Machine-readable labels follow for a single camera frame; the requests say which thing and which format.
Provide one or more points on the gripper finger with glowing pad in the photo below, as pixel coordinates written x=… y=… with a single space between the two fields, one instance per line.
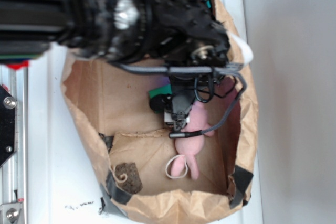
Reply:
x=244 y=47

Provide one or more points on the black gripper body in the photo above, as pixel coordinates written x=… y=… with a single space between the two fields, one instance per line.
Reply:
x=186 y=33

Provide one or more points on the green rectangular block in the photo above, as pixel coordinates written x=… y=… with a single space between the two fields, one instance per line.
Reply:
x=163 y=90

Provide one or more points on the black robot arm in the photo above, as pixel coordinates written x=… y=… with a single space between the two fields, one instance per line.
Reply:
x=113 y=30

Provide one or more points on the pink plush bunny toy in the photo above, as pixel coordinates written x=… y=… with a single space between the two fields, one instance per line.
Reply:
x=184 y=162

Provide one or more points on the brown paper bag tray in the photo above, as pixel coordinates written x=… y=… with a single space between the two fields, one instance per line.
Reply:
x=110 y=109

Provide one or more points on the black tape piece right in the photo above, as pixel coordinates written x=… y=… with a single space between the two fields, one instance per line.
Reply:
x=242 y=179

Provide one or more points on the black tape piece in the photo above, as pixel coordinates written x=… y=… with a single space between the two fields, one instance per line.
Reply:
x=242 y=179
x=110 y=191

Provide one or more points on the black tape piece left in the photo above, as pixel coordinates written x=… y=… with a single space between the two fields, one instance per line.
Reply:
x=110 y=191

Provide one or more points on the aluminium extrusion rail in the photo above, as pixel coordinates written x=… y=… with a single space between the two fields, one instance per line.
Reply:
x=14 y=171

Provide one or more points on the metal corner bracket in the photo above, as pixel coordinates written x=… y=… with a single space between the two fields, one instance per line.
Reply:
x=12 y=213

